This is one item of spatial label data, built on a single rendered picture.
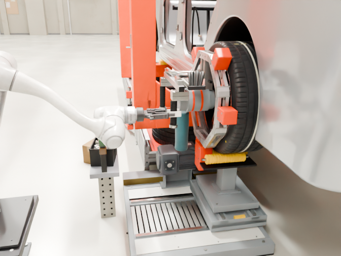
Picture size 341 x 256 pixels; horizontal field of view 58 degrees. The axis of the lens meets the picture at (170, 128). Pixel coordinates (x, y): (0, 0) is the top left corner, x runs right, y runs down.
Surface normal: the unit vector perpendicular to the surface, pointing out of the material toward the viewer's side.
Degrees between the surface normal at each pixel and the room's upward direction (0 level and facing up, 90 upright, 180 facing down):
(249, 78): 58
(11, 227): 3
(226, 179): 90
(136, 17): 90
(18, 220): 3
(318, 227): 0
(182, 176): 90
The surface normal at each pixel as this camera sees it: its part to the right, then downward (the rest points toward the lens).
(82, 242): 0.01, -0.94
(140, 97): 0.20, 0.35
